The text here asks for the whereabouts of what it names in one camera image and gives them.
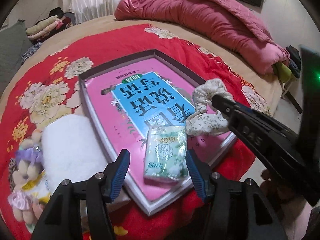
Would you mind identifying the stack of folded clothes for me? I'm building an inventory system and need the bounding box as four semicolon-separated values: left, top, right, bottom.
25;7;75;44

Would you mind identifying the plush bear pink dress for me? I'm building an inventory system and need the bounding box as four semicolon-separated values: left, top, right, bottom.
8;190;43;225

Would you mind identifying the pink and blue book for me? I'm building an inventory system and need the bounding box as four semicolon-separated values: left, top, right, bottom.
84;57;232;202

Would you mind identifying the green tissue pack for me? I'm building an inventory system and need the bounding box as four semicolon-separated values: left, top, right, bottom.
143;125;189;183

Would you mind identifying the leopard print scrunchie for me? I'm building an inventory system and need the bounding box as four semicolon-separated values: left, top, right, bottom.
8;158;18;192

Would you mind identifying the red floral blanket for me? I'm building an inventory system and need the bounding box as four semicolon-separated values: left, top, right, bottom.
1;23;271;239

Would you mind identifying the pink rolled duvet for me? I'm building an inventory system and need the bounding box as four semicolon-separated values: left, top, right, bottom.
114;0;290;75

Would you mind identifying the green cloth under duvet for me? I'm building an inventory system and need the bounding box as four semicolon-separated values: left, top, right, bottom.
272;62;292;83

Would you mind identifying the grey quilted headboard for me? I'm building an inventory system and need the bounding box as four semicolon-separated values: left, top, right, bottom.
0;20;33;95

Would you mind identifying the plush bear purple dress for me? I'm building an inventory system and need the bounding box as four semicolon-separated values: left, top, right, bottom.
12;128;43;190

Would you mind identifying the yellow wet wipes pack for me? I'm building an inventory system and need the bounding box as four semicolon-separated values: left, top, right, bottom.
22;170;52;233

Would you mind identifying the white floral scrunchie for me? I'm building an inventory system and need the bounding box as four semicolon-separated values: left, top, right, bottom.
185;78;235;137

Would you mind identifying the white paper towel roll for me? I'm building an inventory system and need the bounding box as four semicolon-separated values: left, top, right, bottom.
41;114;108;193

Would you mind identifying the blue patterned cloth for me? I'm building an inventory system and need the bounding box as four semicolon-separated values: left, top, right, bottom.
21;42;42;64

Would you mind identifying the person's hand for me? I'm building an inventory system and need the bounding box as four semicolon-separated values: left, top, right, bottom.
260;170;302;203

